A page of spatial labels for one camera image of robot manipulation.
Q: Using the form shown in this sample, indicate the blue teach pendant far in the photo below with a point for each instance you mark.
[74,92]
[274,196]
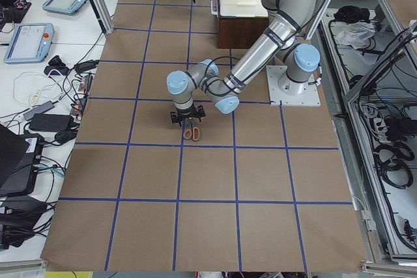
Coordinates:
[67,7]

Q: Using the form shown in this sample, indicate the blue teach pendant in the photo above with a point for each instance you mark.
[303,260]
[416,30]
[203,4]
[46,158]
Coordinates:
[67,7]
[30,43]

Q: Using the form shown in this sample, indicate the aluminium side rack frame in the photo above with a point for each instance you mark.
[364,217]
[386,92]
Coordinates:
[371,93]

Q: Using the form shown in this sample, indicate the black power adapter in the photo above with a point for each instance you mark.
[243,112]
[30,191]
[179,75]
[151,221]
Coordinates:
[50,122]

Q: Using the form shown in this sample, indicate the black cloth bundle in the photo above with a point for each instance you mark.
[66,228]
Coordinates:
[352,14]

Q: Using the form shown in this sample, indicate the black laptop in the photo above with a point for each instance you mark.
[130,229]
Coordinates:
[19,156]

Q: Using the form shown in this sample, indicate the white crumpled cloth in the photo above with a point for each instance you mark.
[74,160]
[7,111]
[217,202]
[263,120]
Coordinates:
[356,35]

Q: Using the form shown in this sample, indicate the grey usb hub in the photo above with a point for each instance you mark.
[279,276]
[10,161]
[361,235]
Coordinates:
[42,108]

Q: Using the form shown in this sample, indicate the orange grey handled scissors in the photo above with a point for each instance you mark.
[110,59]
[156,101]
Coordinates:
[191,131]

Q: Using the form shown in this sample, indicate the dark wooden drawer cabinet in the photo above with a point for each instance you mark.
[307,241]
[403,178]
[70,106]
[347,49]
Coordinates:
[239,33]

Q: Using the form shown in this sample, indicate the wooden top drawer white handle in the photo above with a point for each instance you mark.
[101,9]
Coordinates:
[214,7]

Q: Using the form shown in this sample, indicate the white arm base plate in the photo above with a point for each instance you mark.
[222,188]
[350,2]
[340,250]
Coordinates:
[283,91]

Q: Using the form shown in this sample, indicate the blue teach pendant near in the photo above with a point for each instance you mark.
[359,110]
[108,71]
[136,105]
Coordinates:
[30,43]

